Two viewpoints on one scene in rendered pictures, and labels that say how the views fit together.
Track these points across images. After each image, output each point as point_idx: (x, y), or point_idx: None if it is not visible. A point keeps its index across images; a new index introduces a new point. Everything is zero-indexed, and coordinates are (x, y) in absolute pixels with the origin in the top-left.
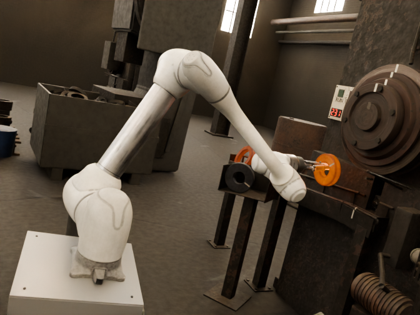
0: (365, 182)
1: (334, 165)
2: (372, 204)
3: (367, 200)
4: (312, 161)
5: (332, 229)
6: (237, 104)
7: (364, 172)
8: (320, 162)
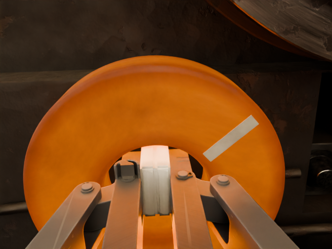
0: (278, 123)
1: (267, 136)
2: (318, 182)
3: (306, 183)
4: (70, 226)
5: None
6: None
7: (259, 83)
8: (140, 172)
